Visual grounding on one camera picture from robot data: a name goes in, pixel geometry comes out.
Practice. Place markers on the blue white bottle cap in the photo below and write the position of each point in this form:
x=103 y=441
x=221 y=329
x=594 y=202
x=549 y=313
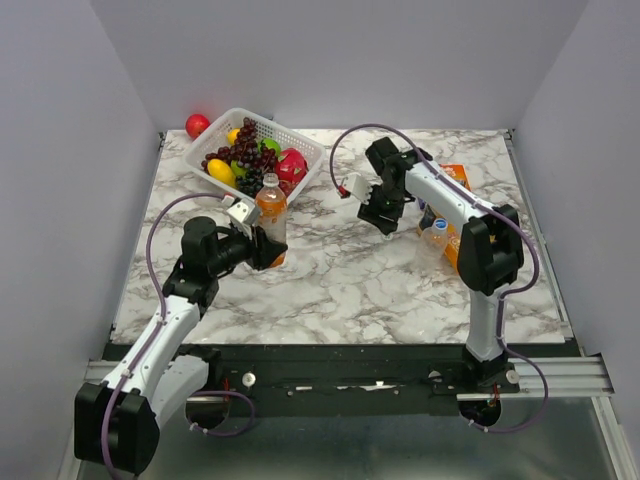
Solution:
x=440 y=224

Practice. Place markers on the pink dragon fruit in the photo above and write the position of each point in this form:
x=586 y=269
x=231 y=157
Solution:
x=291 y=166

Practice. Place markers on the red apple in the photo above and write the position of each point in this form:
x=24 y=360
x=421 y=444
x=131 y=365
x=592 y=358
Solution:
x=195 y=125

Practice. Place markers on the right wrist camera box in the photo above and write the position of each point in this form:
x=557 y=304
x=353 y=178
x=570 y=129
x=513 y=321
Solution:
x=355 y=185

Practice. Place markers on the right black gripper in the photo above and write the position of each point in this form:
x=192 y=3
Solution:
x=370 y=213

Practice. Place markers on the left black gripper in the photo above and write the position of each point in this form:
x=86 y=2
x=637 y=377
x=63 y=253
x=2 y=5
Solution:
x=262 y=251

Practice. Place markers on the small orange juice bottle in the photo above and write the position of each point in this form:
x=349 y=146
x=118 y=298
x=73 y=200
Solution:
x=427 y=220

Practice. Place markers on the black grape bunch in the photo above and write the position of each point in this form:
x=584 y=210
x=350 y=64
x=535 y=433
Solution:
x=252 y=181

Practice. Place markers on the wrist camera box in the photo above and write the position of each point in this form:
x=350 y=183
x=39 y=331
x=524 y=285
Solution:
x=355 y=185
x=243 y=214

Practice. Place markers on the tall orange drink bottle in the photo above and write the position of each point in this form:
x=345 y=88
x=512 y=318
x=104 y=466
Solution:
x=273 y=205

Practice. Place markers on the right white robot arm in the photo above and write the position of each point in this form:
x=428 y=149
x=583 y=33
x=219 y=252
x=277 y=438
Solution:
x=490 y=252

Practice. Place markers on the yellow lemon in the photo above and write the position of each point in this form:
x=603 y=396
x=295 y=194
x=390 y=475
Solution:
x=232 y=136

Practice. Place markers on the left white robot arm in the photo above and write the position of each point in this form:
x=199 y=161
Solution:
x=117 y=422

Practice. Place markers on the white plastic fruit basket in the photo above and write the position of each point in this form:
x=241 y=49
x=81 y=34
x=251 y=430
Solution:
x=216 y=136

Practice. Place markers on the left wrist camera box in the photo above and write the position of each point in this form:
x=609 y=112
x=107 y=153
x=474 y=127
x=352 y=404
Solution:
x=243 y=214

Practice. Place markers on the dark purple grape bunch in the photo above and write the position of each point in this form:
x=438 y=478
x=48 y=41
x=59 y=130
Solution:
x=245 y=152

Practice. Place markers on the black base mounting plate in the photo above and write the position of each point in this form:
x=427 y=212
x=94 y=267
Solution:
x=351 y=380

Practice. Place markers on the aluminium frame rail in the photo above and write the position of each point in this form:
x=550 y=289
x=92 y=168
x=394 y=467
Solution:
x=551 y=377

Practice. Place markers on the green apple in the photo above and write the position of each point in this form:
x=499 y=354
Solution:
x=269 y=144

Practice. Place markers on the orange razor package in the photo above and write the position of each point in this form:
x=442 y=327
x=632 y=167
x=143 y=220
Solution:
x=458 y=173

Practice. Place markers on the orange snack bag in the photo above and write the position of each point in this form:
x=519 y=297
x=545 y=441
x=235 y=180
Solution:
x=452 y=249

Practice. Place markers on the clear plastic bottle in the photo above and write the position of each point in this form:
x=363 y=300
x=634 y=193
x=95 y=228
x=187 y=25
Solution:
x=430 y=250

